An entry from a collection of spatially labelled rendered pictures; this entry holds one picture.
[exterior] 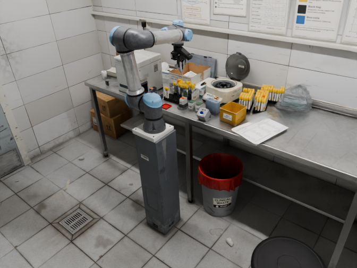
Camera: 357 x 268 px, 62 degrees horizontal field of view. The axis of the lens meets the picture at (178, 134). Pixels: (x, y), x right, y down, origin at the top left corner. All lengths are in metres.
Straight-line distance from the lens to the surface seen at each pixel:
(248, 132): 1.97
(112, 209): 2.75
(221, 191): 2.36
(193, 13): 2.71
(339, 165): 1.86
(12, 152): 3.47
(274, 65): 2.44
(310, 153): 1.89
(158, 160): 1.97
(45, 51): 3.43
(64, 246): 2.61
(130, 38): 1.72
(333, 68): 2.32
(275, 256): 1.61
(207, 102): 2.18
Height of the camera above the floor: 1.92
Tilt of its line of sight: 32 degrees down
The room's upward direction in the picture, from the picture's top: 3 degrees counter-clockwise
